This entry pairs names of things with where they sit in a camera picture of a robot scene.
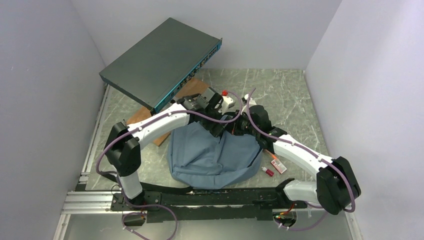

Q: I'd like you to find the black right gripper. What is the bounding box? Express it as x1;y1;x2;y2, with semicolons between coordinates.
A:
224;109;260;137

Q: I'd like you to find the blue backpack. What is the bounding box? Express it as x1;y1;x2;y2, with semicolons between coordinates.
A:
99;114;264;196

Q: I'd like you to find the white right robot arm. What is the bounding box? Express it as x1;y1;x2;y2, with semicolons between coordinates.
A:
232;105;362;215

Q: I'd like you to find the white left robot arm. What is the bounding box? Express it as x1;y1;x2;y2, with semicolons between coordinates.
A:
95;93;240;210

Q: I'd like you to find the wooden board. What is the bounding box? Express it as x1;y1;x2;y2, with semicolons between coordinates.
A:
126;77;212;147

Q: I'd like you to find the red cap glue bottle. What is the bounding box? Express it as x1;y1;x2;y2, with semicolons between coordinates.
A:
261;167;275;177

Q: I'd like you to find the red white eraser box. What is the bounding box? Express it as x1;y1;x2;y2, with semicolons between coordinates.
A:
270;159;287;174

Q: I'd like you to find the grey network switch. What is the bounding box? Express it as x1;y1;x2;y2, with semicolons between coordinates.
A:
99;17;223;115

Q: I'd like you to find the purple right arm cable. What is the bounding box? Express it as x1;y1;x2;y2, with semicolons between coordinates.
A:
243;87;357;232

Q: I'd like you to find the aluminium frame rail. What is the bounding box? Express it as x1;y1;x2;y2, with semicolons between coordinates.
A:
53;191;363;240

